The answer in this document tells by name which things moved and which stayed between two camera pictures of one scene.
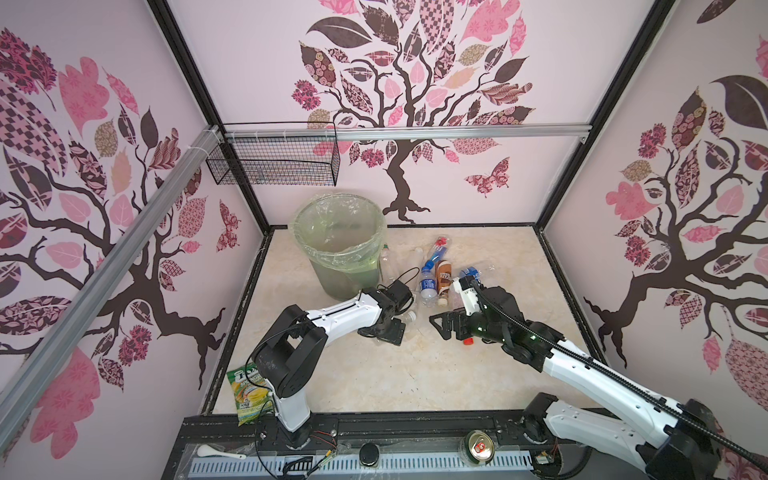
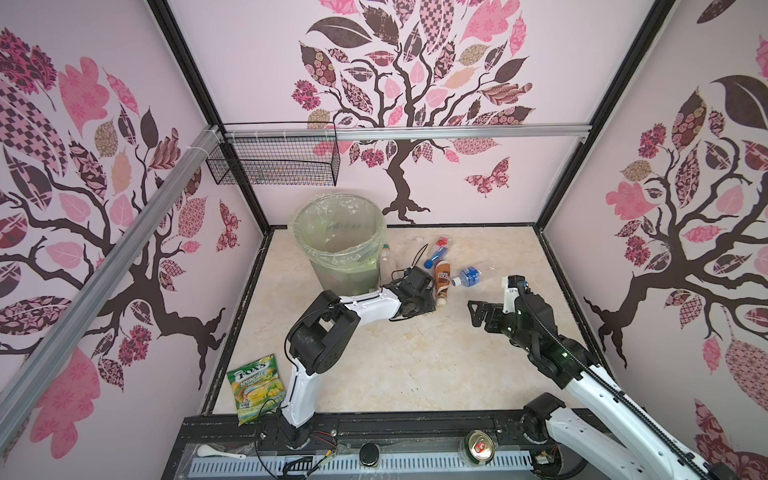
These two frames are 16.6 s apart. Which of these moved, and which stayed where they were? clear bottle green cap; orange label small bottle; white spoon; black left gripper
Moved: black left gripper
Stayed: clear bottle green cap; white spoon; orange label small bottle
